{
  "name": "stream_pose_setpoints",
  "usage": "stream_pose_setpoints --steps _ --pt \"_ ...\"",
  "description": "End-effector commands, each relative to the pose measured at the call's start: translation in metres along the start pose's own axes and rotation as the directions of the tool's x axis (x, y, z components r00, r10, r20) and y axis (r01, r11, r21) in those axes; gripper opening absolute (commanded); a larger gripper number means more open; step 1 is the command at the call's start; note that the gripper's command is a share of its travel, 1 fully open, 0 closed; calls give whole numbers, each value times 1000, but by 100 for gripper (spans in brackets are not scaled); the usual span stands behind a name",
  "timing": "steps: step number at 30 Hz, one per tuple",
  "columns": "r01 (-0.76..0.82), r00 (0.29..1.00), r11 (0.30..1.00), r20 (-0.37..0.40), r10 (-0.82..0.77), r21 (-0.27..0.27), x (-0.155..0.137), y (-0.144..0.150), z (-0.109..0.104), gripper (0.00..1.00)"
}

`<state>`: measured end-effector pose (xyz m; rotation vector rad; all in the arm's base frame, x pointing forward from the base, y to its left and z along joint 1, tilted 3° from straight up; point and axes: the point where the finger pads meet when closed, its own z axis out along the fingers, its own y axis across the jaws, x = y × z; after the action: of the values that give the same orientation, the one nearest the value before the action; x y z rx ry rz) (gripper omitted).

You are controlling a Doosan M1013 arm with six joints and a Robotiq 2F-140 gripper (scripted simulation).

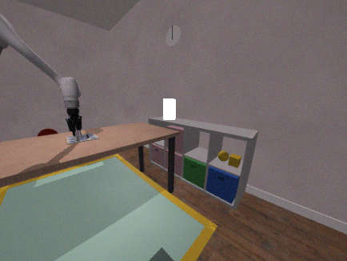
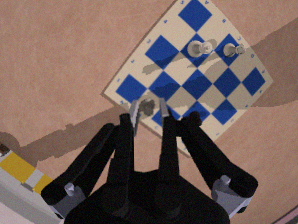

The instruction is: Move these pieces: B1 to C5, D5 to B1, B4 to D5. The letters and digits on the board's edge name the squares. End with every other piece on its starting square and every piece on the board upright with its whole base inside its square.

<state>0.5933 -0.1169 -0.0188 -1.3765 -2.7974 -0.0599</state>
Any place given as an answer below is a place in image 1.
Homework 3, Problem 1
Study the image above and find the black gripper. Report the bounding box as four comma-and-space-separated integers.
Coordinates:
66, 108, 82, 140

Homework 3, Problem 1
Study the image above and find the blue and cream chessboard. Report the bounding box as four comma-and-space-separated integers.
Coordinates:
66, 133, 99, 144

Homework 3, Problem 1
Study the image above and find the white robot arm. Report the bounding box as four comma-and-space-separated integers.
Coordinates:
0, 14, 81, 109

